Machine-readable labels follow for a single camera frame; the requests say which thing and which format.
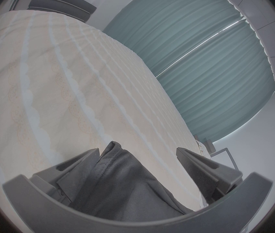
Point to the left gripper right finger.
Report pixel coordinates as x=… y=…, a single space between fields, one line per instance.
x=207 y=173

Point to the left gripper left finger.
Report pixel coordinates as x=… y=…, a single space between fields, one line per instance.
x=79 y=162

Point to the black T-shirt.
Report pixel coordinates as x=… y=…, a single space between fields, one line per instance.
x=118 y=190

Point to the bed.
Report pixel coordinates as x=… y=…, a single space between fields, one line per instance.
x=79 y=93

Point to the white printed pillow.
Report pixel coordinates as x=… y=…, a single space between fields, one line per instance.
x=204 y=149

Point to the grey bedside table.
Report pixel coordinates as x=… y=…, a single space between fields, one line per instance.
x=211 y=144

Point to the blue-green curtain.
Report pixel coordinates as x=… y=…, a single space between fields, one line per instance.
x=219 y=86
x=171 y=20

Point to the black chest of drawers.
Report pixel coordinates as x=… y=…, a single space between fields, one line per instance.
x=62 y=5

